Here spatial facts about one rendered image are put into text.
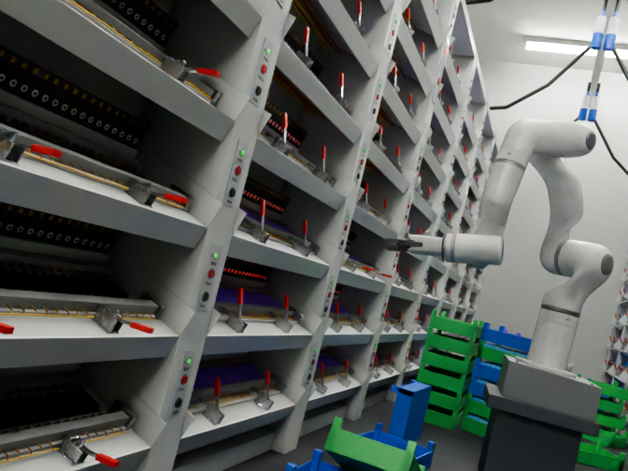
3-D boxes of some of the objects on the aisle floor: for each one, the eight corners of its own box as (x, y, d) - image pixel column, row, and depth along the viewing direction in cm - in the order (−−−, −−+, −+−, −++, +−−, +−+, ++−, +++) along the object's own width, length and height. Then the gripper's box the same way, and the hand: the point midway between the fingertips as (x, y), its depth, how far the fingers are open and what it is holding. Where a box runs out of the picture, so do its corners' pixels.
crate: (420, 438, 239) (432, 385, 240) (400, 450, 211) (414, 392, 213) (399, 431, 242) (411, 379, 243) (378, 443, 214) (392, 384, 216)
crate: (597, 458, 288) (601, 441, 289) (622, 473, 268) (626, 454, 269) (535, 444, 286) (538, 426, 287) (555, 457, 266) (559, 438, 267)
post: (161, 512, 118) (382, -357, 129) (131, 527, 110) (371, -407, 121) (78, 476, 126) (294, -345, 137) (43, 487, 117) (278, -392, 128)
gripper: (443, 257, 176) (378, 253, 182) (450, 264, 191) (391, 260, 197) (445, 231, 177) (380, 228, 183) (452, 238, 192) (392, 235, 198)
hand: (392, 245), depth 189 cm, fingers open, 3 cm apart
